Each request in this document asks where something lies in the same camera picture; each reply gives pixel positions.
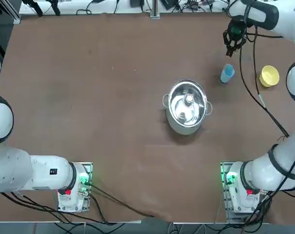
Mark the stainless steel cooking pot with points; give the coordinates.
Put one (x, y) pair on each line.
(183, 130)

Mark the glass pot lid with knob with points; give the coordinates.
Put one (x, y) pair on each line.
(183, 114)

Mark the yellow plastic bowl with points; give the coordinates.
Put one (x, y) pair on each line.
(269, 76)

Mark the black device with red connectors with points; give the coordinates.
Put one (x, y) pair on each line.
(193, 3)

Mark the blue plastic cup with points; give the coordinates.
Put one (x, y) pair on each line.
(227, 73)

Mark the aluminium frame post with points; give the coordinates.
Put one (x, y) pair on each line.
(155, 9)

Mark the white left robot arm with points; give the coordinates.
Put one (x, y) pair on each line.
(45, 173)

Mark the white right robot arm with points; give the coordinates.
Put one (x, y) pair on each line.
(259, 170)

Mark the black power adapter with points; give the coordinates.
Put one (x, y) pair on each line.
(136, 3)
(169, 4)

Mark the black tripod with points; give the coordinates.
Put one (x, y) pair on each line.
(38, 11)

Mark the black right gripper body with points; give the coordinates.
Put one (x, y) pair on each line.
(237, 36)

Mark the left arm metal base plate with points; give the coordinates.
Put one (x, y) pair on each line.
(88, 168)

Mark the aluminium frame rail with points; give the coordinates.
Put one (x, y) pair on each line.
(16, 18)

